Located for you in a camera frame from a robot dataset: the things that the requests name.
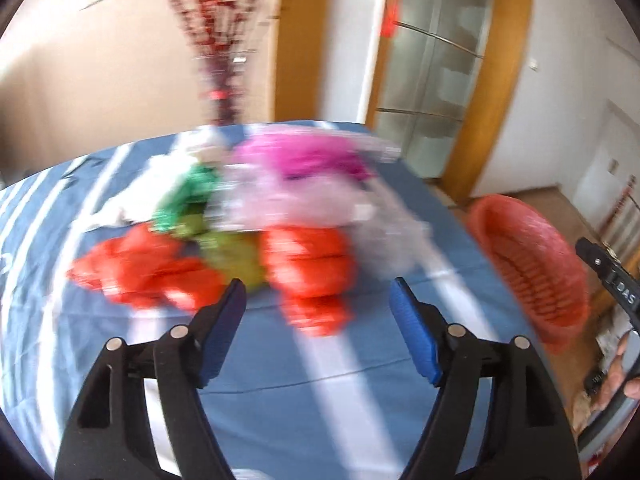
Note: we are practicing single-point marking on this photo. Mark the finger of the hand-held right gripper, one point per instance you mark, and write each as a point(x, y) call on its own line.
point(607, 275)

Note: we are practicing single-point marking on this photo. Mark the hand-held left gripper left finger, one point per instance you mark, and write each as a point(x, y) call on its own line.
point(225, 332)

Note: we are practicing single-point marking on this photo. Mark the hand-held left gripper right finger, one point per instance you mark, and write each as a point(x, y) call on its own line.
point(415, 332)

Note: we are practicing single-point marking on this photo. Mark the yellow-green plastic bag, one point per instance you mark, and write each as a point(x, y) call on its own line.
point(235, 255)

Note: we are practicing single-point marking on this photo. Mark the red plastic basket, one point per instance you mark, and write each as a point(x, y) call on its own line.
point(530, 260)

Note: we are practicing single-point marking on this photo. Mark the white black-spotted plastic bag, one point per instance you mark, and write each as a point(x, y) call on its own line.
point(390, 240)

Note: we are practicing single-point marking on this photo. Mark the large red plastic bag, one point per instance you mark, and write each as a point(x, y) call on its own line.
point(140, 270)

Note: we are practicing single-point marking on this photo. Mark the green plastic bag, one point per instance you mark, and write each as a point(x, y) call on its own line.
point(185, 195)

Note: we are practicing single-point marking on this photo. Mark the pale pink translucent plastic bag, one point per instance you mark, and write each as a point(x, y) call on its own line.
point(290, 200)

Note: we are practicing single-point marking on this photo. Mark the magenta plastic bag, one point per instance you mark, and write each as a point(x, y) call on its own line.
point(300, 155)

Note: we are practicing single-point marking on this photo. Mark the person's right hand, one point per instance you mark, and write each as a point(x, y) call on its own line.
point(616, 365)

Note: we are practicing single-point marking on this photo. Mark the blue white-striped sheet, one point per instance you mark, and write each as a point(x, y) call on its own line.
point(325, 410)

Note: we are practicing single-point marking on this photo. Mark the plain white plastic bag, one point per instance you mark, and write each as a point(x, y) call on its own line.
point(140, 185)

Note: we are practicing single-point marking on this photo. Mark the clear glass vase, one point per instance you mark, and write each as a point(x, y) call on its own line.
point(222, 90)

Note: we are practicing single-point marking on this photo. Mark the frosted glass door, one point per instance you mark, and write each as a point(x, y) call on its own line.
point(435, 75)

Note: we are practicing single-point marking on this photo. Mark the red berry branches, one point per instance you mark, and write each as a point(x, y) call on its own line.
point(210, 5)

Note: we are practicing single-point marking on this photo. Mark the wooden arched door frame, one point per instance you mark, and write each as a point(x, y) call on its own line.
point(505, 85)

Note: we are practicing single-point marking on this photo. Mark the wooden wall panel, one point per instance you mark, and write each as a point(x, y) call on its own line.
point(300, 35)

